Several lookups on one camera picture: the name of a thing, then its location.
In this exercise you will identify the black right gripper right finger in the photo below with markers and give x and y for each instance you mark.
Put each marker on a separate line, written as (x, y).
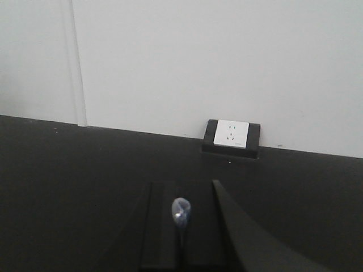
(250, 246)

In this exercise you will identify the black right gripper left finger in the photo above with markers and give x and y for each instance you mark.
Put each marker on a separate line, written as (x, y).
(160, 243)

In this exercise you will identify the clear plastic pipette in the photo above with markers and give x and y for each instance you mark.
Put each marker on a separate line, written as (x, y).
(181, 212)

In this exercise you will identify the black socket mounting box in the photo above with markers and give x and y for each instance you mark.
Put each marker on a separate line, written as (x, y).
(250, 152)

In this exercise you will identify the white wall power socket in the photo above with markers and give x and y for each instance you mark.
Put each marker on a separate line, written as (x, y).
(231, 134)

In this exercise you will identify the white wall trim strip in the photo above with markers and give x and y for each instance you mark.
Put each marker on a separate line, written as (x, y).
(75, 67)

